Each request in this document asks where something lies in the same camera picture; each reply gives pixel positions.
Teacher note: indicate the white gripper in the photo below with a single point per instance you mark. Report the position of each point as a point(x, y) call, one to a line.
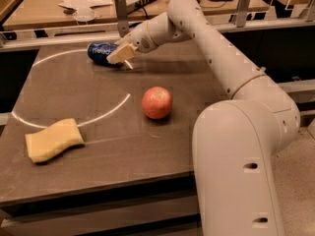
point(140, 38)

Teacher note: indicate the blue pepsi can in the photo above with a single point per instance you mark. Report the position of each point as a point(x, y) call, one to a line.
point(99, 51)

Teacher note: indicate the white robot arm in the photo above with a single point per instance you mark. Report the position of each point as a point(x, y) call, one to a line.
point(233, 140)

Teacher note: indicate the yellow sponge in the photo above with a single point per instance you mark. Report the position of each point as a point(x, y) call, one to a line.
point(51, 141)

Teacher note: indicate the red apple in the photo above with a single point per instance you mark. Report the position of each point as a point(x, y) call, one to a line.
point(157, 102)

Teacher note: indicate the clear round dish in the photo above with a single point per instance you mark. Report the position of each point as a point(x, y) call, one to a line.
point(84, 15)

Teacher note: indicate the grey power strip box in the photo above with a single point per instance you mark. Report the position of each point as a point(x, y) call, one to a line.
point(133, 5)

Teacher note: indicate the white papers on desk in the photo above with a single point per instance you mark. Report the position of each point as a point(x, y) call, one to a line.
point(75, 4)

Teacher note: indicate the wooden background desk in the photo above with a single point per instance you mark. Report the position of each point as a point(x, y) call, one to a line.
point(39, 14)

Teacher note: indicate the upper cabinet drawer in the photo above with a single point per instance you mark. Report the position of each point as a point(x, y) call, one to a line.
point(106, 216)

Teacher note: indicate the cabinet drawer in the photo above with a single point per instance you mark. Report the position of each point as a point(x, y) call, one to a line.
point(106, 216)
point(159, 229)

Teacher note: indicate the lower cabinet drawer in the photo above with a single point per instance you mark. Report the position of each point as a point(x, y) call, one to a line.
point(159, 229)

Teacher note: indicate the left metal post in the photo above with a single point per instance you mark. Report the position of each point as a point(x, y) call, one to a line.
point(122, 19)

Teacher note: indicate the metal post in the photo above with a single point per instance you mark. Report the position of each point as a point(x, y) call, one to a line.
point(122, 19)
point(241, 13)

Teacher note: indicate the right metal post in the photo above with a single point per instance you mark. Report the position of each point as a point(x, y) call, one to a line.
point(241, 13)

